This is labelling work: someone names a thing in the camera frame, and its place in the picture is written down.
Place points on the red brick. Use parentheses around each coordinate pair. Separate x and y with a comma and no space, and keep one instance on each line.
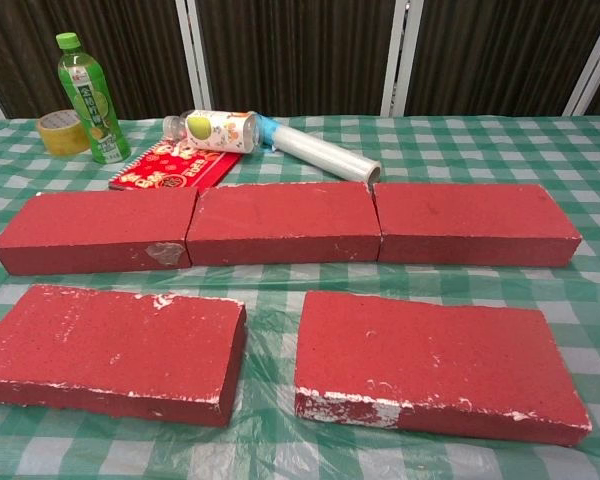
(110,340)
(95,220)
(420,350)
(280,215)
(470,215)

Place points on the green tea bottle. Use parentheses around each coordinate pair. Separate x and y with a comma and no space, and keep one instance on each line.
(90,110)

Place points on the red spiral notebook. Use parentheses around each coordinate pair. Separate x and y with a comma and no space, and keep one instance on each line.
(175,170)

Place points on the yellow packing tape roll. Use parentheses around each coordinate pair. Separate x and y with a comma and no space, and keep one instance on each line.
(55,142)

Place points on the clear plastic film roll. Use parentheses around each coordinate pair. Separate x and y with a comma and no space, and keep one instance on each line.
(320,150)

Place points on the green white checked tablecloth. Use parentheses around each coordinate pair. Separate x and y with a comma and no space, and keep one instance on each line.
(280,450)

